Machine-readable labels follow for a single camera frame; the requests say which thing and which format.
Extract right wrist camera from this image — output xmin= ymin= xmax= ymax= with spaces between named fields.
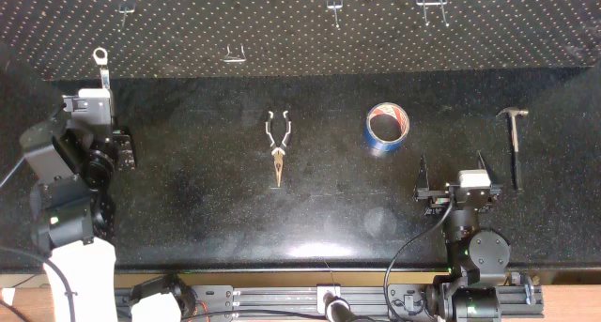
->
xmin=457 ymin=169 xmax=492 ymax=190

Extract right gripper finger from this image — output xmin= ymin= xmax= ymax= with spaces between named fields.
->
xmin=414 ymin=153 xmax=431 ymax=192
xmin=476 ymin=150 xmax=496 ymax=188

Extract black cable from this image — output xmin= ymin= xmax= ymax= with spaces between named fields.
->
xmin=0 ymin=155 xmax=77 ymax=322
xmin=382 ymin=197 xmax=455 ymax=321

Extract black and white pliers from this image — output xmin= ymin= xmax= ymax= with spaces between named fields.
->
xmin=264 ymin=109 xmax=293 ymax=190

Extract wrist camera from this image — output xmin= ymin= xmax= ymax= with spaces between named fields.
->
xmin=457 ymin=169 xmax=492 ymax=190
xmin=77 ymin=87 xmax=114 ymax=126

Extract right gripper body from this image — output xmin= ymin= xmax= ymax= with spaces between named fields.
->
xmin=412 ymin=183 xmax=503 ymax=216

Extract wrench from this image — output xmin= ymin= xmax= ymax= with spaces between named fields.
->
xmin=92 ymin=46 xmax=113 ymax=91

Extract black pegboard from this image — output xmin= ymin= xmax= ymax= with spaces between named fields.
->
xmin=0 ymin=0 xmax=601 ymax=82

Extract hammer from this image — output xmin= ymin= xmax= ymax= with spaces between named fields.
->
xmin=495 ymin=105 xmax=531 ymax=195

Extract mounting rail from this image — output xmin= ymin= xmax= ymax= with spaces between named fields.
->
xmin=115 ymin=270 xmax=546 ymax=322

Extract metal hook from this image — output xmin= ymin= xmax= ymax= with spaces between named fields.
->
xmin=223 ymin=43 xmax=248 ymax=64
xmin=415 ymin=0 xmax=451 ymax=28
xmin=116 ymin=2 xmax=137 ymax=32
xmin=326 ymin=0 xmax=344 ymax=31

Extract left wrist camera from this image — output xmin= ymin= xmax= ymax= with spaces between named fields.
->
xmin=77 ymin=87 xmax=114 ymax=126

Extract roll of blue tape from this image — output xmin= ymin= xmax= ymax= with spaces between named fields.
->
xmin=364 ymin=100 xmax=411 ymax=154

